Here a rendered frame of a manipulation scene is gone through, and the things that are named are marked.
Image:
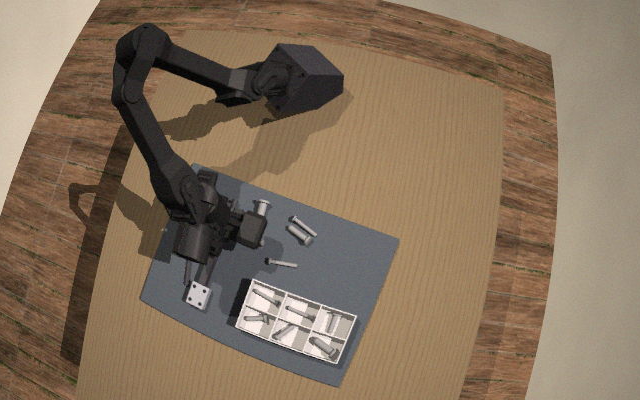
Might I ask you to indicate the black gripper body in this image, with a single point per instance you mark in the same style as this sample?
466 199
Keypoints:
250 230

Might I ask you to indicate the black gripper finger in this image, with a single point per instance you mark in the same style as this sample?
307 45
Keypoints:
232 235

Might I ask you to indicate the white compartment tray with metal parts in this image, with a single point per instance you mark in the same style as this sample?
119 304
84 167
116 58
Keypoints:
298 336

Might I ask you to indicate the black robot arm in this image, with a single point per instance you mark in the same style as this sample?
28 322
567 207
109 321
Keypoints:
173 180

